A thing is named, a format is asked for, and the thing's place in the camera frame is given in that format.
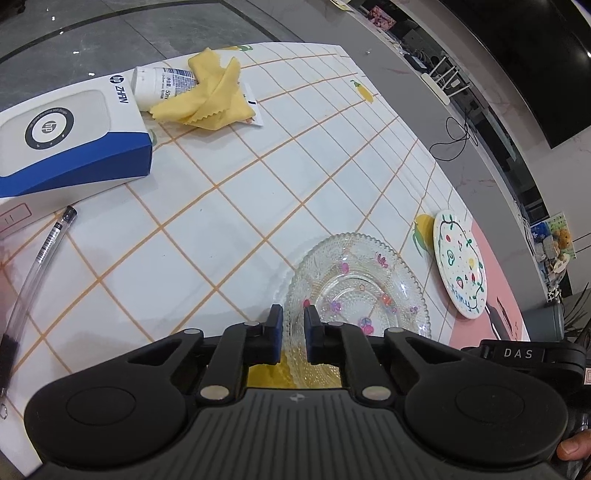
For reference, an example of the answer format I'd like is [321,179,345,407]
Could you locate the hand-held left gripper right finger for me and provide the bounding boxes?
[303,305,463,401]

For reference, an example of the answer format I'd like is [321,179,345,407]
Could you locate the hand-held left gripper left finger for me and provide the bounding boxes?
[124,304,284,401]

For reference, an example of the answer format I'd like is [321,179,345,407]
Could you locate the small clear glass plate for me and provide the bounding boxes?
[283,232,432,388]

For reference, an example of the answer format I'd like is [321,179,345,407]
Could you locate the white printed ceramic plate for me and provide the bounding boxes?
[433,209,486,320]

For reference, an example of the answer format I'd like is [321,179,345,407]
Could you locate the person's right hand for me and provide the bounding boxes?
[556,433,591,462]

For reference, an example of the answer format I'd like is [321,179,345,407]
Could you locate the grey trash can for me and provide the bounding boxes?
[522,302,568,342]

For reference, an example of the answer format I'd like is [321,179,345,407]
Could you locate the tall potted plant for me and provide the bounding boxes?
[561,284,591,342]

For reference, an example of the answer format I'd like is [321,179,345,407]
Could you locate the pink printed placemat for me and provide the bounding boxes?
[450,226,532,347]

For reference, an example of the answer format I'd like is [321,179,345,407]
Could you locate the colourful picture board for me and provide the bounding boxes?
[531,212,578,273]

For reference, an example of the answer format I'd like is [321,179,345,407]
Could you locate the white checked lemon tablecloth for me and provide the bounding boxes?
[0,42,532,480]

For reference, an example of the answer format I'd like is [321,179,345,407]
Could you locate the white paper card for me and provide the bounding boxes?
[240,83,265,126]

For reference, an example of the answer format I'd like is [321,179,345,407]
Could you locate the yellow cloth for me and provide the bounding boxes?
[150,47,256,130]

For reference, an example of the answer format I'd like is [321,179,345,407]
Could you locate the clear plastic pen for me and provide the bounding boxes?
[0,205,78,398]

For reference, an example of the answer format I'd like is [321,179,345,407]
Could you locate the white router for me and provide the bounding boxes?
[421,55,472,106]

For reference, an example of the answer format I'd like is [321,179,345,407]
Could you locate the white plastic bottle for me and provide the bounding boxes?
[131,66,200,112]

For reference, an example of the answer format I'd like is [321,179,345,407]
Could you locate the white and blue box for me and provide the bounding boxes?
[0,73,154,199]

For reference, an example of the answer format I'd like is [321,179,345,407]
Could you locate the black television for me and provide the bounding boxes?
[438,0,591,149]

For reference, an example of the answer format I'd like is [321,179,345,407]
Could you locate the pink photo card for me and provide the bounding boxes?
[367,6,398,31]

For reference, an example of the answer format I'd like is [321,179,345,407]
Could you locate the black cable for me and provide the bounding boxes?
[429,116,481,160]

